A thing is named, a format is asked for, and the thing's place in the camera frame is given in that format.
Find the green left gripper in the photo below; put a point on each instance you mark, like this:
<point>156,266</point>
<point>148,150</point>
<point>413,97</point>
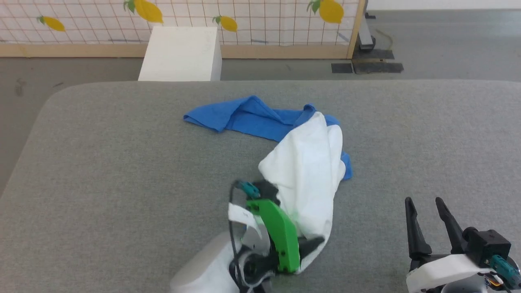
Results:
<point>281,240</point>

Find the blue and white garment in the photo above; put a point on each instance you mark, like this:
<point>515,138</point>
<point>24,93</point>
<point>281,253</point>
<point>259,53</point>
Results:
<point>305,162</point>

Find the teal left camera connector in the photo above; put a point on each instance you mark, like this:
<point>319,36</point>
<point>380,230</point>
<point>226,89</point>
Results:
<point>249,189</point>

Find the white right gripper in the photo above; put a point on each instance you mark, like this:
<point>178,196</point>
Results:
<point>439,272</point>

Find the lemon print partition panel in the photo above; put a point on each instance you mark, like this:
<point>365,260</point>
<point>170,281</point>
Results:
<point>81,24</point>

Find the teal right camera connector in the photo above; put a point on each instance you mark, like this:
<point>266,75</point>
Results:
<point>504,268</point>

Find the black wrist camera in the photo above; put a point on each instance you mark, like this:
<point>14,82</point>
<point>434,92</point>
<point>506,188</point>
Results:
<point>488,246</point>
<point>268,190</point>

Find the teal camera connector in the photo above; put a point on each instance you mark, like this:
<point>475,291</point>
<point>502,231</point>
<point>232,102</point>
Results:
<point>504,268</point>
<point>249,189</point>

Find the grey metal partition bracket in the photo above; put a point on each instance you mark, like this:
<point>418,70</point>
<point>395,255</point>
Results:
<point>365,34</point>

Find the dark floor mat piece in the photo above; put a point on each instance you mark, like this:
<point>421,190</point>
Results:
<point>373,54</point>
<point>378,67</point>
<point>342,68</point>

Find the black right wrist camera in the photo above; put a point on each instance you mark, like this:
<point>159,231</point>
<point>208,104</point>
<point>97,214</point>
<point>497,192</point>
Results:
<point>488,246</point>

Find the white rectangular box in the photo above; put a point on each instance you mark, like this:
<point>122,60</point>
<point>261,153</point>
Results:
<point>179,53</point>

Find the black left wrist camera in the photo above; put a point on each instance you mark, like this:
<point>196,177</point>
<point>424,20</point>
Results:
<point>268,190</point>

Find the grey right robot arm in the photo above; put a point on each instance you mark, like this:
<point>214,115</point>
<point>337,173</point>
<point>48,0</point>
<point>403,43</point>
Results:
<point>474,287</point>

